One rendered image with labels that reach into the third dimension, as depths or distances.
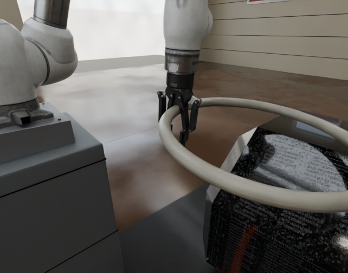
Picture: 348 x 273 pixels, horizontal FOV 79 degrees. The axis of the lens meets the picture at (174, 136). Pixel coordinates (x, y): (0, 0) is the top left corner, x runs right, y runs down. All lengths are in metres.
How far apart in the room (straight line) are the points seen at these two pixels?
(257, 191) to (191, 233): 1.11
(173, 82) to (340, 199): 0.41
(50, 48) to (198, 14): 0.52
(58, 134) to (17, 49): 0.25
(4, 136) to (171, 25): 0.51
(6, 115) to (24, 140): 0.09
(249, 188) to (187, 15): 0.38
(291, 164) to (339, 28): 6.51
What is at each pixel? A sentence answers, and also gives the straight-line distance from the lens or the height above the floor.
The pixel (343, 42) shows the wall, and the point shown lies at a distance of 7.13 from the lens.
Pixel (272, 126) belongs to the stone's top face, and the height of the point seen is 0.80.
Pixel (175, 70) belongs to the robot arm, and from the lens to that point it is 0.56.
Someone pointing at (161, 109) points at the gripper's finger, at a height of 0.91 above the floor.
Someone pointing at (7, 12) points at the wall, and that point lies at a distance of 6.70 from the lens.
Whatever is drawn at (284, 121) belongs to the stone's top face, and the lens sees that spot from 0.94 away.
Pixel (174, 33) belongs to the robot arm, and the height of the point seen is 1.12.
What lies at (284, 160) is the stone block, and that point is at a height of 0.75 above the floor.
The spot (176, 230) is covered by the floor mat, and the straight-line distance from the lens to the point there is 1.44.
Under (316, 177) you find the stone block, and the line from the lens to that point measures 0.77.
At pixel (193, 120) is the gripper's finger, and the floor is 0.90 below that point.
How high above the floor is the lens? 1.12
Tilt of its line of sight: 26 degrees down
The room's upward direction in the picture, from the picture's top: straight up
